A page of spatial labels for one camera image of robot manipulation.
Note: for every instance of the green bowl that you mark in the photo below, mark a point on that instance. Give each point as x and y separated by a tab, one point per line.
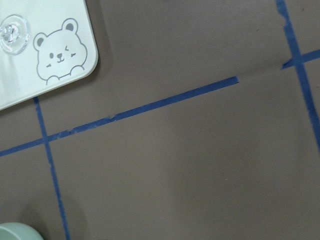
18	231

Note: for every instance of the white bear tray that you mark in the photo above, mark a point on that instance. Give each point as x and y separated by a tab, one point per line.
61	48

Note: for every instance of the clear wine glass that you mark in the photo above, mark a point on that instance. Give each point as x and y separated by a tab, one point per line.
14	34

